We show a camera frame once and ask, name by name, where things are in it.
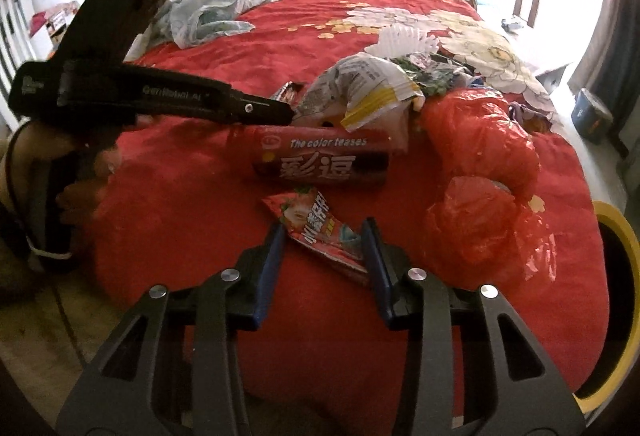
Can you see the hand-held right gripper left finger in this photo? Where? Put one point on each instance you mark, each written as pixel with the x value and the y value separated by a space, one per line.
pixel 270 266

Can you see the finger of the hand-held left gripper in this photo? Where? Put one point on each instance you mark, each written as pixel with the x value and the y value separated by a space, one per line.
pixel 260 108

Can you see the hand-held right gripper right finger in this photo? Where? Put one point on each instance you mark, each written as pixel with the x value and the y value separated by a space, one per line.
pixel 378 276

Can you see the red strawberry snack wrapper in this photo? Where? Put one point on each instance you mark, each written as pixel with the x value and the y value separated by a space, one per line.
pixel 310 216

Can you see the red candy tube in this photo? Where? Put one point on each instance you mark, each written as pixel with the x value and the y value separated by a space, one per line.
pixel 320 160

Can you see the white yellow packet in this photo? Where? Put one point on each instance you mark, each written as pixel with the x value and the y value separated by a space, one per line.
pixel 360 80

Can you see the white pleated paper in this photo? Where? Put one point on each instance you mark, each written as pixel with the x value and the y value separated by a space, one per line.
pixel 405 40

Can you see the purple foil wrapper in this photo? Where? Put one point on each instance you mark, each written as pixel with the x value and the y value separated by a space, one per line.
pixel 522 115

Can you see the yellow rimmed black bin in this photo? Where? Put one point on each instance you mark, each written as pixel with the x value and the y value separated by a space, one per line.
pixel 607 213

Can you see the person's left hand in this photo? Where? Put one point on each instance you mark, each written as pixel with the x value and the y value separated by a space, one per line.
pixel 97 168

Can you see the small dark wrapper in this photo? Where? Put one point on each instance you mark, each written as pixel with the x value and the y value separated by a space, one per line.
pixel 287 91

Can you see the red floral blanket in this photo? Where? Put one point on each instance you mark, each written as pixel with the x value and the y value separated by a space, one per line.
pixel 310 40

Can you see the white railing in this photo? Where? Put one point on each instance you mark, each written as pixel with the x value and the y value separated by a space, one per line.
pixel 15 45

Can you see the red plastic bag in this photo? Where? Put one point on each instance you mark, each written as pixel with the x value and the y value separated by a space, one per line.
pixel 475 226
pixel 475 135

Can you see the pale thin cloth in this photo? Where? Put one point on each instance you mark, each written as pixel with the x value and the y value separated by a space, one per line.
pixel 210 10

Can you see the green patterned wrapper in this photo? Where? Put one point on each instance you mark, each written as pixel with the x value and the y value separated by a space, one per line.
pixel 430 75

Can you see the blue toolbox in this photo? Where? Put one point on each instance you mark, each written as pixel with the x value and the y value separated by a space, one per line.
pixel 590 115

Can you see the small blue white object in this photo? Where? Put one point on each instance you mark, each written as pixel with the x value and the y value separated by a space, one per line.
pixel 512 24

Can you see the dark curtain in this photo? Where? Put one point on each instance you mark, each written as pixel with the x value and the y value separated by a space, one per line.
pixel 597 50

